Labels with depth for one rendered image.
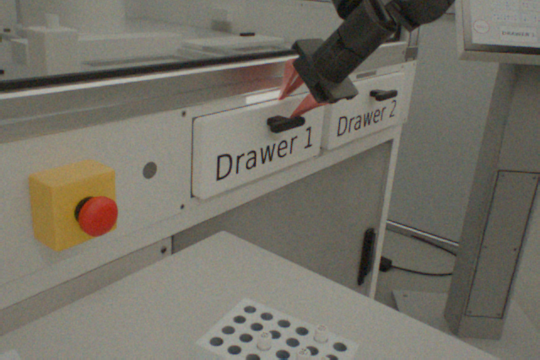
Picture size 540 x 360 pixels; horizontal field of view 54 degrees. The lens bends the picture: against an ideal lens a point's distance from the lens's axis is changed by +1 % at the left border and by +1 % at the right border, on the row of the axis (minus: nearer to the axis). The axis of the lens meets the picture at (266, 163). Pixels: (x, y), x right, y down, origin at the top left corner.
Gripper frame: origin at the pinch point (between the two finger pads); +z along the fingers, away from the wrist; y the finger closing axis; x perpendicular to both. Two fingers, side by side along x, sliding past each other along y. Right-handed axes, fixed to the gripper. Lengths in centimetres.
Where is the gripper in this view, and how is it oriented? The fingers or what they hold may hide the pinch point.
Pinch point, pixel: (289, 105)
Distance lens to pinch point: 79.5
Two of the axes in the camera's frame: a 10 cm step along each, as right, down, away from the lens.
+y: -5.1, -8.3, 2.2
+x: -6.5, 2.1, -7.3
